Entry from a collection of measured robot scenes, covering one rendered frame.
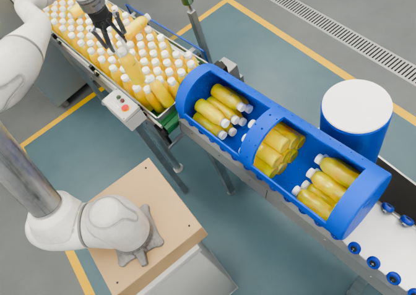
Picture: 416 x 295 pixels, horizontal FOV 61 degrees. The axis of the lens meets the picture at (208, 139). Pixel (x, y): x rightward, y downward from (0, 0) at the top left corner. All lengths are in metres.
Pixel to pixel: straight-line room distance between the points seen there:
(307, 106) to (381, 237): 1.59
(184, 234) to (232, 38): 2.44
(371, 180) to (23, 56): 1.03
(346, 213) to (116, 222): 0.72
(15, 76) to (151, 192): 0.78
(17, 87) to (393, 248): 1.30
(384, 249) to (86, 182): 2.29
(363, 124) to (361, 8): 2.17
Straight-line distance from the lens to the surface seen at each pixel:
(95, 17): 1.40
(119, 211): 1.17
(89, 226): 1.20
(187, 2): 2.01
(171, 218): 1.39
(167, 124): 1.86
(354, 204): 1.21
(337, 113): 1.59
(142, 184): 1.48
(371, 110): 1.61
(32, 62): 0.90
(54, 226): 1.24
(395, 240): 1.50
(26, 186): 1.14
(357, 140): 1.59
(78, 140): 3.35
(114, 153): 3.08
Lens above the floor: 2.34
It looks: 56 degrees down
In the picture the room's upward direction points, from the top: 25 degrees counter-clockwise
